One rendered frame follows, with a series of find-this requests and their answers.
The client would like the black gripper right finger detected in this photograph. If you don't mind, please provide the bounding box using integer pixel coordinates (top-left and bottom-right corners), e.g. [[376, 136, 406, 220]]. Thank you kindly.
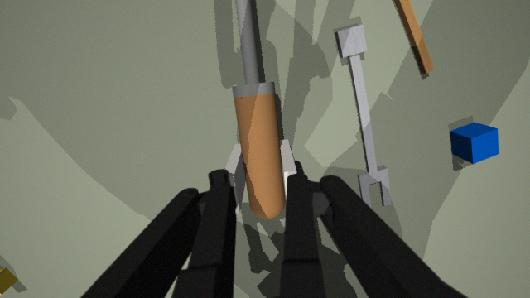
[[279, 139, 468, 298]]

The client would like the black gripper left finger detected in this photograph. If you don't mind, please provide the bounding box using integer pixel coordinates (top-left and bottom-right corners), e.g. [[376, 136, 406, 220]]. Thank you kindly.
[[80, 144, 246, 298]]

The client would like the blue cube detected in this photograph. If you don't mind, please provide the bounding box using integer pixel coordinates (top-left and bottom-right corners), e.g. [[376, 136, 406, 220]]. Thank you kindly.
[[450, 122, 499, 164]]

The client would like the orange-brown long thin bar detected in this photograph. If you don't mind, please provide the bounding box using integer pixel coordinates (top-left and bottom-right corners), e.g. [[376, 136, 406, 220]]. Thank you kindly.
[[394, 0, 434, 74]]

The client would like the yellow cube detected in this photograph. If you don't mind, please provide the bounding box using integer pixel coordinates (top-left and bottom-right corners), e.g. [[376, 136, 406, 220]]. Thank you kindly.
[[0, 267, 18, 295]]

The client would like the grey combination wrench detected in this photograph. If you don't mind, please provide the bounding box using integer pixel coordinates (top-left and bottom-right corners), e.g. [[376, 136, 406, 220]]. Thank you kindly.
[[335, 25, 391, 208]]

